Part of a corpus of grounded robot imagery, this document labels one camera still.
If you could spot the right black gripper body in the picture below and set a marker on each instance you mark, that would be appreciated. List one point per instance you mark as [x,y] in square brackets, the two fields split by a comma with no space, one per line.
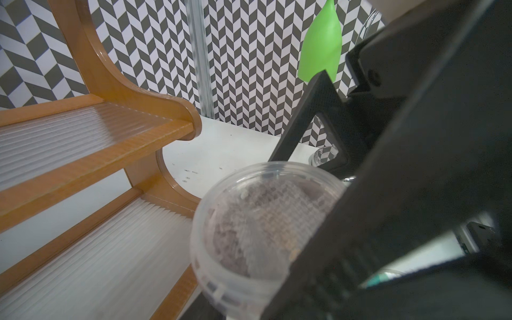
[389,65]

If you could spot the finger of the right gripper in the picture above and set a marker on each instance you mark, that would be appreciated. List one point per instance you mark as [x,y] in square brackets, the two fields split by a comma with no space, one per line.
[321,100]
[441,160]

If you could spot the clear seed container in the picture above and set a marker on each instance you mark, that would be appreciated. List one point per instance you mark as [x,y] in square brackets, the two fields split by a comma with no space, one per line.
[251,226]

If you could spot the orange wooden tiered shelf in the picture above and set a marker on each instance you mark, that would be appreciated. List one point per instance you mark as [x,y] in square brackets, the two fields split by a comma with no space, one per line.
[130,258]

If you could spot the green plastic goblet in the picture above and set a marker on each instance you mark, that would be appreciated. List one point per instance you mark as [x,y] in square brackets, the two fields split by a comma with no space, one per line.
[322,45]

